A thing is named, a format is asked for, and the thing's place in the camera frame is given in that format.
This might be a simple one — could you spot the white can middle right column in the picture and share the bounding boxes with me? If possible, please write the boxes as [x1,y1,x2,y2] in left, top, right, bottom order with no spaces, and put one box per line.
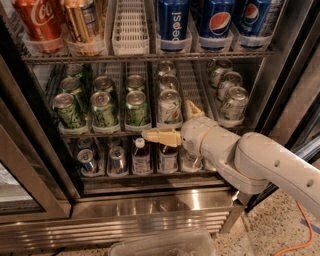
[216,71,242,103]

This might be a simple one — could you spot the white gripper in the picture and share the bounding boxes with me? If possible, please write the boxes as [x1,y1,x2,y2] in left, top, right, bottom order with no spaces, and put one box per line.
[141,100,218,160]

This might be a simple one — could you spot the white can front right column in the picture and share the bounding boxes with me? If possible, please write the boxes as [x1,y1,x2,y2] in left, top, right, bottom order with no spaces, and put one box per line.
[219,86,248,121]

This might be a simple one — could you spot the silver-blue can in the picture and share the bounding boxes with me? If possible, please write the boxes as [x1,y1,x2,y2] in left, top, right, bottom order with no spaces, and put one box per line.
[77,149,98,175]
[78,137,96,153]

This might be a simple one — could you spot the right blue Pepsi can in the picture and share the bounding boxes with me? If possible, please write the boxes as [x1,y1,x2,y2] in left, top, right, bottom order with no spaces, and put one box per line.
[236,0,284,50]

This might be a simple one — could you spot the white 7up can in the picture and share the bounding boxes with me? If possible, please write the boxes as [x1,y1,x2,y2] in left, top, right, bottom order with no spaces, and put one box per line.
[158,89,181,124]
[157,61,176,76]
[159,74,178,91]

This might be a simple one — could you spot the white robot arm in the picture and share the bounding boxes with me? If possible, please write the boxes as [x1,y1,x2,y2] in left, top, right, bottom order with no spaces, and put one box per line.
[142,115,320,218]

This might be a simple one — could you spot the green can left back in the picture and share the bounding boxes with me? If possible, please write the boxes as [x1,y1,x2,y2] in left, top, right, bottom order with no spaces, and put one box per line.
[64,64,86,82]

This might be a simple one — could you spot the silver-blue can front left bottom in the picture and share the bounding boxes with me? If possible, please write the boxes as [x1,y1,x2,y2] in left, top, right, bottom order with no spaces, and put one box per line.
[77,149,98,175]

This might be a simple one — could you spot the white can column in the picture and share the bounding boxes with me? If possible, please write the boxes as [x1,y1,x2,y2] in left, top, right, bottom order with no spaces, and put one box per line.
[216,71,242,103]
[206,58,233,89]
[219,86,248,121]

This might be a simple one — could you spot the blue pepsi can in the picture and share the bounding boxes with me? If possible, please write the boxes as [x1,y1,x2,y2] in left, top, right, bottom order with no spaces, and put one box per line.
[236,0,284,50]
[157,0,190,52]
[197,0,235,50]

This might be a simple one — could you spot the clear water bottle right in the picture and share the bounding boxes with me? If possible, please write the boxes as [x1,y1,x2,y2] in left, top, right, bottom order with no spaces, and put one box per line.
[204,159,216,171]

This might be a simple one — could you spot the empty white middle-shelf tray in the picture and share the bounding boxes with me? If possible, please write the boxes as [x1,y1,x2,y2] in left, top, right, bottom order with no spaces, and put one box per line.
[175,61,213,120]

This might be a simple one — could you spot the orange cable on floor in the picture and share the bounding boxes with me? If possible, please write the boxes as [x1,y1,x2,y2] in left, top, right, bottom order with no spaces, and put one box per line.
[272,199,315,256]

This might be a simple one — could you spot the left blue Pepsi can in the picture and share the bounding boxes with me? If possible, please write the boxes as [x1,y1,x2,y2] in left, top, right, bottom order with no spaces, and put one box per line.
[157,0,190,52]

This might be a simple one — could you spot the white can back right column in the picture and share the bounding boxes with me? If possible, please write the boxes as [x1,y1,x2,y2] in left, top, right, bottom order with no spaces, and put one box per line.
[206,58,233,89]

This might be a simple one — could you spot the silver-blue can back left bottom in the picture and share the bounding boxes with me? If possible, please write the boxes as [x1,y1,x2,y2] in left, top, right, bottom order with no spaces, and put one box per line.
[78,137,96,153]

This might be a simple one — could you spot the dark drink bottle right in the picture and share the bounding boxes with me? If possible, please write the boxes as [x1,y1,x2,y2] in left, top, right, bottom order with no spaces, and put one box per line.
[158,144,178,174]

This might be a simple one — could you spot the white 7up can front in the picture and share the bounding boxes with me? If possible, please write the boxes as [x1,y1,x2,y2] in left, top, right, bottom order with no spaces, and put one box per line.
[158,89,181,124]

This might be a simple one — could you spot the clear water bottle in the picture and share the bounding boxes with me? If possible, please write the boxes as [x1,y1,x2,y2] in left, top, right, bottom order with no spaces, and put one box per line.
[181,150,202,173]
[204,159,216,171]

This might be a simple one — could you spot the clear water bottle left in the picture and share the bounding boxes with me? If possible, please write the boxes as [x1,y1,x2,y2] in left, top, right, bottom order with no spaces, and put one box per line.
[181,150,202,173]

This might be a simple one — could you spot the white 7up can back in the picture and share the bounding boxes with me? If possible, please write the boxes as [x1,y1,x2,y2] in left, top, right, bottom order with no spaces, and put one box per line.
[157,61,176,76]

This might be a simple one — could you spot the green can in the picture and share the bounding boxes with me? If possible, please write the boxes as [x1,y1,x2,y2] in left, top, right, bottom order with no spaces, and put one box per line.
[64,64,86,82]
[53,93,86,129]
[60,77,88,114]

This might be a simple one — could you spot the red Coca-Cola can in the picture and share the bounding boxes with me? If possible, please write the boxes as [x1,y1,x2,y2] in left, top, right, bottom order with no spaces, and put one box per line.
[10,0,62,54]

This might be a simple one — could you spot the dark drink bottle left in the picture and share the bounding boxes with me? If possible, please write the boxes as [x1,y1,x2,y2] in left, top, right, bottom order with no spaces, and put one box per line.
[132,137,151,175]

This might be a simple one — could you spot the middle blue Pepsi can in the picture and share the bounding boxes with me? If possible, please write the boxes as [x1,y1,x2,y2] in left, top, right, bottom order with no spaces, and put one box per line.
[197,0,235,50]

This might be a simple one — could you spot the stainless steel fridge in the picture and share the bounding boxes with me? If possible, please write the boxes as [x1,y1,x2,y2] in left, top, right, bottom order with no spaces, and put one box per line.
[0,0,320,253]

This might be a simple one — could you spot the gold soda can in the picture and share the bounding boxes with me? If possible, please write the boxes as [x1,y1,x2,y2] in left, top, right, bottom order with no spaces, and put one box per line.
[64,0,103,56]

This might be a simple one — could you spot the green can column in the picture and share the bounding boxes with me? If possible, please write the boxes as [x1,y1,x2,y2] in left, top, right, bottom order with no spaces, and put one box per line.
[125,74,145,92]
[93,76,117,100]
[126,91,149,126]
[90,91,118,128]

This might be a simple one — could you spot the green can front left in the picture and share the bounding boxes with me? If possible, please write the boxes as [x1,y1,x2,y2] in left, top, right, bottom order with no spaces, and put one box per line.
[53,93,86,129]

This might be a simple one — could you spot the clear plastic bin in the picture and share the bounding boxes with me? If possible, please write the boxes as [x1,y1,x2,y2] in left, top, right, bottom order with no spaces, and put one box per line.
[108,229,216,256]

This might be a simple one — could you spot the dark drink bottle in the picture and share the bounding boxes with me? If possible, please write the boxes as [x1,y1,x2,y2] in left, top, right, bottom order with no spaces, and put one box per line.
[158,144,178,174]
[132,137,151,175]

